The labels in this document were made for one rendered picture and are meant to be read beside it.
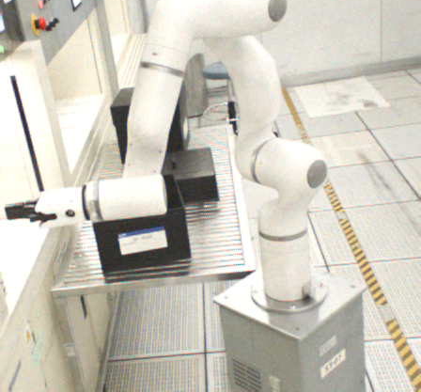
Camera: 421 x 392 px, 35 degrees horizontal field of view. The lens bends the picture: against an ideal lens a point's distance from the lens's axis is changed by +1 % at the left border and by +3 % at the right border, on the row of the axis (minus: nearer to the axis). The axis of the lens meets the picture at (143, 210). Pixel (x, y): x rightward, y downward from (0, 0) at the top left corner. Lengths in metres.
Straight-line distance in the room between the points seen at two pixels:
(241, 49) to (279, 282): 0.59
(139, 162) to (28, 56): 0.72
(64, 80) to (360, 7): 3.37
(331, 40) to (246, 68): 4.82
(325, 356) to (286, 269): 0.24
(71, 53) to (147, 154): 2.15
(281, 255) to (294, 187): 0.21
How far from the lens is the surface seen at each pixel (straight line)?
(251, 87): 1.47
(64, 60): 3.52
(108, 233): 1.92
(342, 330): 1.79
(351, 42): 6.31
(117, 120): 2.73
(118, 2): 4.96
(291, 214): 1.61
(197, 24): 1.34
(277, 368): 1.76
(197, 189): 2.30
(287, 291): 1.72
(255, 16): 1.36
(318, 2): 6.18
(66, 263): 2.09
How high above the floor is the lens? 1.74
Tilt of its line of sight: 25 degrees down
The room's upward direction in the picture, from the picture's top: 10 degrees counter-clockwise
